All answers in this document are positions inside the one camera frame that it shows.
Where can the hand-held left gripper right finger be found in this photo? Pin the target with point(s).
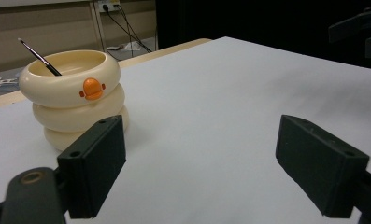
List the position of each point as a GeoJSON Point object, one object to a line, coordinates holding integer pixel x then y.
{"type": "Point", "coordinates": [320, 168]}

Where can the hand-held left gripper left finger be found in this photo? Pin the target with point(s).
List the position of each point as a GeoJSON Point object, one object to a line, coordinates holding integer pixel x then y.
{"type": "Point", "coordinates": [92, 168]}

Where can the cream ringed duck pen holder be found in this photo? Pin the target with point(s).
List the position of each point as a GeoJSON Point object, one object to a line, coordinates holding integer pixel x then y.
{"type": "Point", "coordinates": [68, 93]}

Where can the thin black brush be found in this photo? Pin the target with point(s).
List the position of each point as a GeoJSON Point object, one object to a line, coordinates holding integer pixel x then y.
{"type": "Point", "coordinates": [39, 57]}

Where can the dark curtain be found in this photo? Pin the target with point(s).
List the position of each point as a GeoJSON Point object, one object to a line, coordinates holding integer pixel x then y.
{"type": "Point", "coordinates": [251, 21]}

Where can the white board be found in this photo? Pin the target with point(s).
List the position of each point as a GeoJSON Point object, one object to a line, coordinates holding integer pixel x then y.
{"type": "Point", "coordinates": [205, 124]}

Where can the white wall socket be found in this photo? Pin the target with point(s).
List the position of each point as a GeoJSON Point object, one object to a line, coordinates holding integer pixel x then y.
{"type": "Point", "coordinates": [109, 5]}

